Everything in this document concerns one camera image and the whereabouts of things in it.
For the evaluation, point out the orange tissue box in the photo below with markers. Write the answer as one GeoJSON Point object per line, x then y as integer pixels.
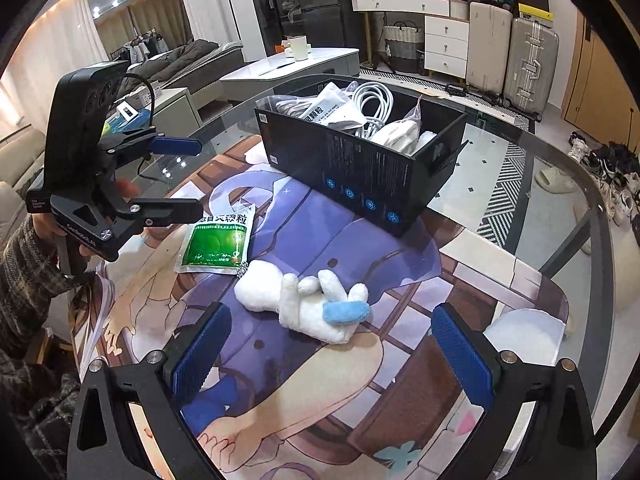
{"type": "Point", "coordinates": [281, 47]}

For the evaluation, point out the beige slipper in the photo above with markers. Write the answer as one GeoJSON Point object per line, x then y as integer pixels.
{"type": "Point", "coordinates": [555, 180]}

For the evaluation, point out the woven basket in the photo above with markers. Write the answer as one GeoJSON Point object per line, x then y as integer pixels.
{"type": "Point", "coordinates": [402, 45]}

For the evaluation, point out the grey white low cabinet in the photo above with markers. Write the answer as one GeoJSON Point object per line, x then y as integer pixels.
{"type": "Point", "coordinates": [320, 67]}

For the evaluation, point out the beige suitcase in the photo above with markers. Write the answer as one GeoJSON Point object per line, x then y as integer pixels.
{"type": "Point", "coordinates": [490, 45]}

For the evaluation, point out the person's left hand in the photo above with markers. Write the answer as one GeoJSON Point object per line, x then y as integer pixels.
{"type": "Point", "coordinates": [44, 237]}

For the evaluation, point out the person's left forearm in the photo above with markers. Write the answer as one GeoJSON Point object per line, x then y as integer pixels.
{"type": "Point", "coordinates": [25, 300]}

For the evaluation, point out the dark grey refrigerator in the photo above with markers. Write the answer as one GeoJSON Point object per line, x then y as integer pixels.
{"type": "Point", "coordinates": [320, 5]}

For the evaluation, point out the green medicine packet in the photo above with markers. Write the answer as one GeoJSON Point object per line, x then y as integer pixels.
{"type": "Point", "coordinates": [215, 245]}

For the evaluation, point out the white nightstand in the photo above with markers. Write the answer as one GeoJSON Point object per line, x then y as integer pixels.
{"type": "Point", "coordinates": [170, 105]}

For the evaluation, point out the person's plaid clothing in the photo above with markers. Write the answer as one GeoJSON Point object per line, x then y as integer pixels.
{"type": "Point", "coordinates": [30, 420]}

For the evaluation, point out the black white patterned rug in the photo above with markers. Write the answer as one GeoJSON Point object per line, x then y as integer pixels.
{"type": "Point", "coordinates": [505, 185]}

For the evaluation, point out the wooden door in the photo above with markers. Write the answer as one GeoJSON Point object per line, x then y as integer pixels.
{"type": "Point", "coordinates": [600, 85]}

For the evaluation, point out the clothes rack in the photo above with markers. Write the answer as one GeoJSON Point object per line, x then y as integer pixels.
{"type": "Point", "coordinates": [142, 45]}

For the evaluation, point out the bed with dark duvet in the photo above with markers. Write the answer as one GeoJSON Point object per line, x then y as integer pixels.
{"type": "Point", "coordinates": [190, 60]}

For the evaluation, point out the white paper medicine packet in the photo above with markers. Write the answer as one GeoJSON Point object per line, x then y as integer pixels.
{"type": "Point", "coordinates": [340, 107]}

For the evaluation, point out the pile of loose shoes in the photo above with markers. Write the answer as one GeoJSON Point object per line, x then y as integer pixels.
{"type": "Point", "coordinates": [612, 180]}

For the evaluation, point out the white plush rabbit toy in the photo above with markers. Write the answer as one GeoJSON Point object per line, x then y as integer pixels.
{"type": "Point", "coordinates": [310, 315]}

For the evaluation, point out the white dresser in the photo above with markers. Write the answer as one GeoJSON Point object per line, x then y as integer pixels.
{"type": "Point", "coordinates": [445, 35]}

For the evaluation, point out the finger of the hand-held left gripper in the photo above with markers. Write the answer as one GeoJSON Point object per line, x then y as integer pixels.
{"type": "Point", "coordinates": [165, 210]}
{"type": "Point", "coordinates": [175, 146]}

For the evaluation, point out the printed cartoon table mat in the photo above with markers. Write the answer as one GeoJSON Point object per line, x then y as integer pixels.
{"type": "Point", "coordinates": [350, 270]}

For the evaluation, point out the beige sofa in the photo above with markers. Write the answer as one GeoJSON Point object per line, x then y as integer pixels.
{"type": "Point", "coordinates": [17, 170]}

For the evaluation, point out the yellow black shoe box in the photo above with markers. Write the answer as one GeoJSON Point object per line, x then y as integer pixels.
{"type": "Point", "coordinates": [535, 16]}

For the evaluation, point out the silver suitcase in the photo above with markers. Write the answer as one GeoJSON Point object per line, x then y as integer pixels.
{"type": "Point", "coordinates": [530, 60]}

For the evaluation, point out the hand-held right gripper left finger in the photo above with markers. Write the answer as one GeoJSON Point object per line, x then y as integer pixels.
{"type": "Point", "coordinates": [200, 357]}

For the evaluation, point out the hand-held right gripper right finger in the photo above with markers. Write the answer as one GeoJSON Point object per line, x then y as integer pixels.
{"type": "Point", "coordinates": [462, 360]}

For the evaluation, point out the white cup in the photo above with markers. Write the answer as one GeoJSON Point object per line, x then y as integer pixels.
{"type": "Point", "coordinates": [299, 49]}

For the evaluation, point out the black cardboard box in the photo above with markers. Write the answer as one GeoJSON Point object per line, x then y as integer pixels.
{"type": "Point", "coordinates": [360, 175]}

